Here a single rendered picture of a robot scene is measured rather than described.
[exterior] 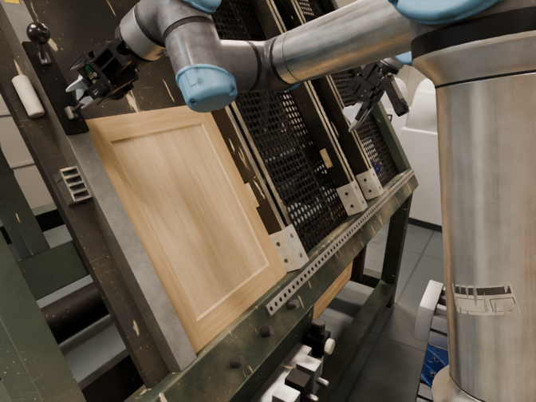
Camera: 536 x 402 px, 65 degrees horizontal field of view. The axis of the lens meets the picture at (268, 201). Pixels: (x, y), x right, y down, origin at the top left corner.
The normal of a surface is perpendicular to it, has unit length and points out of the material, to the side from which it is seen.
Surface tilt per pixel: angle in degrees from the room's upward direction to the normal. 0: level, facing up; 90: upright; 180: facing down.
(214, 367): 57
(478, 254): 90
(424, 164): 90
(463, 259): 94
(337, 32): 86
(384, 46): 140
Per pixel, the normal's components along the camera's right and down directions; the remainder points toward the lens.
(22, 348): 0.74, -0.33
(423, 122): -0.58, 0.09
